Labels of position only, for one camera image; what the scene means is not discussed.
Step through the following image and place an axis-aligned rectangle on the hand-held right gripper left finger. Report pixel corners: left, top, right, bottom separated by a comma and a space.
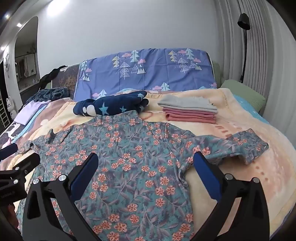
22, 152, 100, 241

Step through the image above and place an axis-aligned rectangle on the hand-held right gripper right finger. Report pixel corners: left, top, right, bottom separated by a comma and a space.
193, 152, 271, 241

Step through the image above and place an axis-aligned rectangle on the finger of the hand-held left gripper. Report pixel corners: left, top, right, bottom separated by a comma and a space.
0, 143, 19, 161
0, 152, 41, 181

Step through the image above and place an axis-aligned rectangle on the teal floral shirt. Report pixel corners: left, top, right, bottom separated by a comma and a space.
17, 110, 269, 241

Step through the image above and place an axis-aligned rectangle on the lavender cloth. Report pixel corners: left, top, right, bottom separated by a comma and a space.
14, 100, 51, 126

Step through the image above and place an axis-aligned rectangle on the white cat figurine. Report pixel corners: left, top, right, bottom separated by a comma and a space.
6, 97, 16, 114

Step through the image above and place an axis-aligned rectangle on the cream printed plush blanket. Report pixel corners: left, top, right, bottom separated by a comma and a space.
0, 88, 296, 241

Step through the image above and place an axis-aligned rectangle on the salmon folded cloth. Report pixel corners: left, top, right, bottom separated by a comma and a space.
165, 112, 216, 124

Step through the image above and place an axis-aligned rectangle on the dark teal fleece blanket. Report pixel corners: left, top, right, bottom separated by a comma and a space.
26, 87, 70, 105

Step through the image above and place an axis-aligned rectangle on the navy star-print garment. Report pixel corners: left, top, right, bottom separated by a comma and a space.
73, 91, 149, 117

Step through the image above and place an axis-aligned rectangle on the grey folded cloth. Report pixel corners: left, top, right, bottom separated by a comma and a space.
158, 95, 218, 114

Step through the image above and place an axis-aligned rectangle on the light blue quilt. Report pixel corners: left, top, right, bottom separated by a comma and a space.
232, 94, 270, 123

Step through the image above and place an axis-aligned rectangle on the green pillow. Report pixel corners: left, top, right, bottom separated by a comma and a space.
220, 79, 266, 113

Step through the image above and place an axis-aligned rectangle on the black cloth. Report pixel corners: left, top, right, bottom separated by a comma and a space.
38, 65, 68, 90

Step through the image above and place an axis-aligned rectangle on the dark tree picture panel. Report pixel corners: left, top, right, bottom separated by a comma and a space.
50, 64, 80, 99

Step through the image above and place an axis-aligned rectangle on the green padded headboard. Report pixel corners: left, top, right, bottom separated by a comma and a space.
211, 60, 223, 88

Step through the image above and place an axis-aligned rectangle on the purple tree-print sheet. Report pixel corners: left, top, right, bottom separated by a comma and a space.
74, 48, 218, 102

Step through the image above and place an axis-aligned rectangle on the white pleated curtain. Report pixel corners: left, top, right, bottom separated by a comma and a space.
213, 0, 296, 149

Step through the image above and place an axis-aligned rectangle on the black floor lamp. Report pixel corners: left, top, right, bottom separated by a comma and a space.
238, 13, 251, 83

